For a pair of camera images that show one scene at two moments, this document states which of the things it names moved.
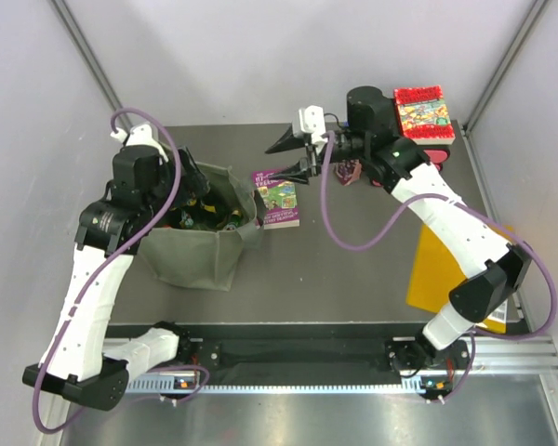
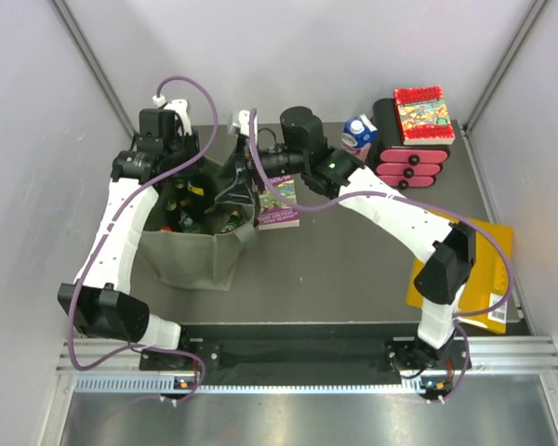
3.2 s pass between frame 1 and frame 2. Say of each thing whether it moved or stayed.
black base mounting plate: stayed
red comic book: stayed
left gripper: moved
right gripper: moved
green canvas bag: stayed
